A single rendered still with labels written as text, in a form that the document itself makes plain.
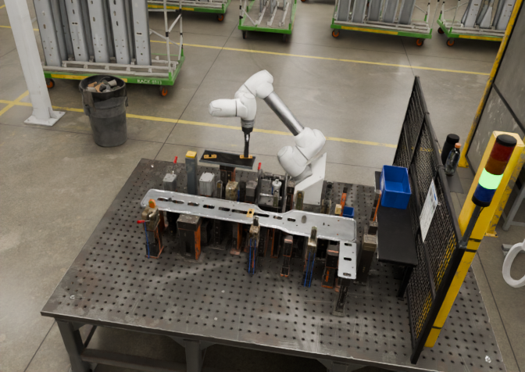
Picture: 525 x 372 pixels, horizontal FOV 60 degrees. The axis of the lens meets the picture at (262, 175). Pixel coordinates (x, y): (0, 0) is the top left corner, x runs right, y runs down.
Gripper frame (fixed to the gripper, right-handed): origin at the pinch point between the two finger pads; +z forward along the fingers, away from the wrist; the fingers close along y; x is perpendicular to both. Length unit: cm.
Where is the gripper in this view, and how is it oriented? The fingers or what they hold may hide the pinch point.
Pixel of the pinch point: (246, 152)
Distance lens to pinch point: 302.2
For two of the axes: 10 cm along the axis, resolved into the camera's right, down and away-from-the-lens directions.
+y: 0.6, 5.8, -8.1
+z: -0.5, 8.1, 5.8
